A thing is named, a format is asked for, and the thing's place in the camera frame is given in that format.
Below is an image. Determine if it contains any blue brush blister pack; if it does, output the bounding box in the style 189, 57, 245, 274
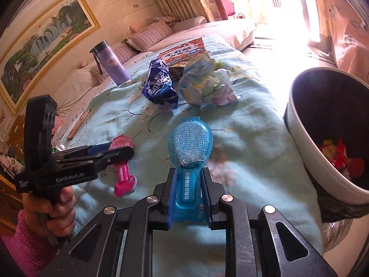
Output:
168, 117, 213, 223

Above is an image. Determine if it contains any pink sleeve forearm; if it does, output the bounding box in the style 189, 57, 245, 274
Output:
1, 210, 60, 276

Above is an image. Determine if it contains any white round trash bin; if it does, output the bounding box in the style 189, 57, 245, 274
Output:
285, 67, 368, 205

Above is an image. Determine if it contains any left hand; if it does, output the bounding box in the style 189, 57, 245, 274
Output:
23, 186, 76, 238

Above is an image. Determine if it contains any green soda can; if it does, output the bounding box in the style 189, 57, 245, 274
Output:
56, 141, 67, 152

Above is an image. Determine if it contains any wooden stick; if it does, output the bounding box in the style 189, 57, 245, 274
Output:
66, 109, 91, 141

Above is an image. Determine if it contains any light blue floral tablecloth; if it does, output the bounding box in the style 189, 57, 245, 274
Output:
69, 39, 323, 252

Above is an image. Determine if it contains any pink sofa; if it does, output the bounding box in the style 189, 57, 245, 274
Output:
52, 17, 255, 119

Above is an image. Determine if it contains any blue crumpled snack bag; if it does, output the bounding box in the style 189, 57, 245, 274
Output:
141, 58, 179, 109

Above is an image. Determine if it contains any framed waterfall painting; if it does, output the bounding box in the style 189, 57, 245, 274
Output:
1, 0, 100, 114

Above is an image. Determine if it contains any purple thermos bottle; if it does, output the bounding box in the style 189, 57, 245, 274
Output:
89, 40, 131, 86

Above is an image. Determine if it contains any red crumpled wrapper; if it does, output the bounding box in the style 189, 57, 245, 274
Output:
319, 138, 366, 180

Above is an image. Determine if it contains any striped pink cushion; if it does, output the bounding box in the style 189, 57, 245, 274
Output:
127, 21, 174, 52

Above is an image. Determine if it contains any red children's book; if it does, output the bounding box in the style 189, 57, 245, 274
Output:
158, 38, 205, 66

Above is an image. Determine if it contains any crumpled white paper ball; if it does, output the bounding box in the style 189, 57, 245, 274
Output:
178, 53, 239, 106

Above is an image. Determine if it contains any pink heart pattern cover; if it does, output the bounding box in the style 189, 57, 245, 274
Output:
316, 0, 368, 83

